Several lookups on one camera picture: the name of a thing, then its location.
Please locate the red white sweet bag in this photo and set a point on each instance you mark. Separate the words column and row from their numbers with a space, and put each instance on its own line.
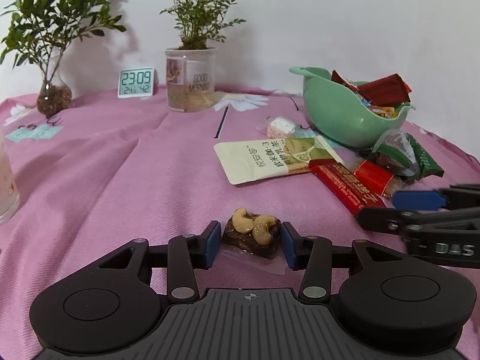
column 336, row 78

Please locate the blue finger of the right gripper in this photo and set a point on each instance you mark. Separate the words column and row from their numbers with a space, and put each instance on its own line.
column 419, row 200

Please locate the green plastic bowl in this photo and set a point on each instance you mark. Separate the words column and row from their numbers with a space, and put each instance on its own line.
column 337, row 112

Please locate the cashew date candy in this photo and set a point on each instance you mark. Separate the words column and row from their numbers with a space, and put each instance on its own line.
column 257, row 234

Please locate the clear drinking glass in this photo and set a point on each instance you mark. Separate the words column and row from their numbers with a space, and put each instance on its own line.
column 9, row 194

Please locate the pink tablecloth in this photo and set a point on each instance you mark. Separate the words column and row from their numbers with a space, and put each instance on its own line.
column 84, row 259

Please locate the leafy plant in glass vase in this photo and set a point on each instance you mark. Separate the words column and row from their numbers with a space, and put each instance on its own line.
column 40, row 32

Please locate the dark red snack packet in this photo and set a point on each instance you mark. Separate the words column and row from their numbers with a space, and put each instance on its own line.
column 389, row 91

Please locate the small red snack packet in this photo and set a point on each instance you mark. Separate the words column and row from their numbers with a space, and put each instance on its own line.
column 378, row 179

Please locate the white digital clock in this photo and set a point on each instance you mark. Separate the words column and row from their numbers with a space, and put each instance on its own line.
column 136, row 82

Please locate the yellow snack bag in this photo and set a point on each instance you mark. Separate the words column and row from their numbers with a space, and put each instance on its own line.
column 386, row 112

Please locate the cream plant milk tea pouch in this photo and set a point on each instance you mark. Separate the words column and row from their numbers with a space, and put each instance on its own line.
column 248, row 161

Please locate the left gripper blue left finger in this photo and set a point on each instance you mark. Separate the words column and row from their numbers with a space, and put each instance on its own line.
column 186, row 254

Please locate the green snack packet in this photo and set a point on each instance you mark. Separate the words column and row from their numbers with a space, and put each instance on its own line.
column 401, row 154

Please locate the white pink wrapped candy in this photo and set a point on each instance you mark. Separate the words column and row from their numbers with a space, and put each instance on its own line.
column 280, row 127

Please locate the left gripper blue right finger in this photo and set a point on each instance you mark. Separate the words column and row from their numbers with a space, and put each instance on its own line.
column 313, row 255

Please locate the long red snack bar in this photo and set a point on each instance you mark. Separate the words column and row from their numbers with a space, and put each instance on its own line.
column 344, row 185

